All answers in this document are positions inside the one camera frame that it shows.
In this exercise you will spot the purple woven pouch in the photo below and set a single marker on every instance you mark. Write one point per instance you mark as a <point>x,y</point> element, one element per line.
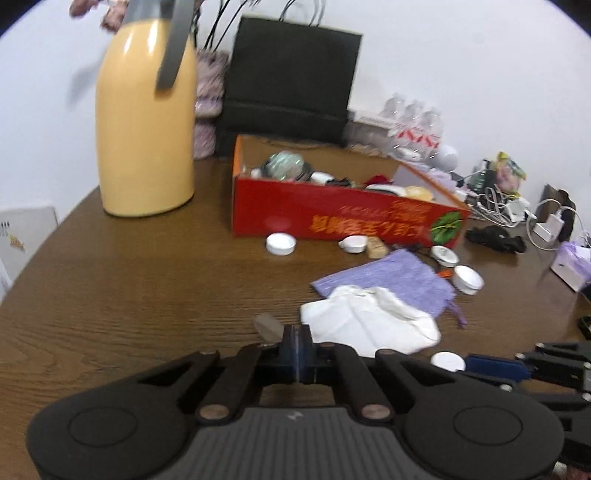
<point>392,277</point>

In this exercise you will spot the white charger plug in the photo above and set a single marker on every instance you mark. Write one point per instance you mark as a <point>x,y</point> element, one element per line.
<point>547,230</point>

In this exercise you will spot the white round speaker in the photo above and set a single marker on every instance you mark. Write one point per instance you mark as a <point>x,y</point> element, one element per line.
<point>445,158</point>

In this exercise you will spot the white slim box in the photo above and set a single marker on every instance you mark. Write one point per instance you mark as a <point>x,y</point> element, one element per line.
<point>374,118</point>

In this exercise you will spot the red cardboard box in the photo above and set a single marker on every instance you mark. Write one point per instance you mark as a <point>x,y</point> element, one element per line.
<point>323,217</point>

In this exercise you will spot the small grey piece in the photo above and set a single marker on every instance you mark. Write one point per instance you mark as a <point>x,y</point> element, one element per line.
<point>270,325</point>

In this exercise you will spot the black paper bag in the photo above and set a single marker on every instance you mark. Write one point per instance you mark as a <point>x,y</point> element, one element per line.
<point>286,83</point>

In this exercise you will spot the white and yellow plush toy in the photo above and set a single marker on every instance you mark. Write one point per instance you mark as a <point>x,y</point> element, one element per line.
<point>418,193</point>

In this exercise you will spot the purple tissue pack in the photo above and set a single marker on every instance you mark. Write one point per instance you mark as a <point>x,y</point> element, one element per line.
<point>572,265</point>

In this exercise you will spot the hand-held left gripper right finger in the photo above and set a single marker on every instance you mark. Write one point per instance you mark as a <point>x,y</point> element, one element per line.
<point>305,350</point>

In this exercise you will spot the white spiral calendar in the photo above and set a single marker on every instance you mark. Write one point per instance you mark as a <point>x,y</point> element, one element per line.
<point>23,244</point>

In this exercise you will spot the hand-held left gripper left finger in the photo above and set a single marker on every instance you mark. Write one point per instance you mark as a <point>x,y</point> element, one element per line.
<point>288,350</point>

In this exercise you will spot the yellow thermos jug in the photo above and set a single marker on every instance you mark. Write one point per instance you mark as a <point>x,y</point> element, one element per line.
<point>143,138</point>

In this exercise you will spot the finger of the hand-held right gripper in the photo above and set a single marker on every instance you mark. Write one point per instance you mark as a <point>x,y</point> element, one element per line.
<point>558,353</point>
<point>494,367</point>

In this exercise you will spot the clear plastic container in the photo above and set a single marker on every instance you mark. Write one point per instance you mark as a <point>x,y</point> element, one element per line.
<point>367,137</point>

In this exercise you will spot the white power adapter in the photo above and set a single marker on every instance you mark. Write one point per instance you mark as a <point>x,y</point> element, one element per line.
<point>518,205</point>

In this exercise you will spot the colourful snack bag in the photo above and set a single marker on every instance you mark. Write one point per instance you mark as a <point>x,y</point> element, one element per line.
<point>510,170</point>

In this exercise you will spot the purple wrapped vase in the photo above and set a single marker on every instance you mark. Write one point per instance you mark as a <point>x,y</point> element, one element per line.
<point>207,83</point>

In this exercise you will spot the clear water bottle red label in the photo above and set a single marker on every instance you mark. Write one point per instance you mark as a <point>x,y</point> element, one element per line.
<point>397,122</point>
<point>414,129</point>
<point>431,134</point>

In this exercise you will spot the green translucent ball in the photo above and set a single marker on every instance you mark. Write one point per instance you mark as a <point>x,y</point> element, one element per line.
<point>282,166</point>

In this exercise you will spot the white cloth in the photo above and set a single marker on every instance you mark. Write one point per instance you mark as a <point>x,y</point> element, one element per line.
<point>369,323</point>

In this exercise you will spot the purple knit cloth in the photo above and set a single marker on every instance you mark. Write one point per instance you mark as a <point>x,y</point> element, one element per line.
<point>441,177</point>

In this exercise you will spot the small beige block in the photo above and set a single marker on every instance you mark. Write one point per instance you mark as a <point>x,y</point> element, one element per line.
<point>376,248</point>

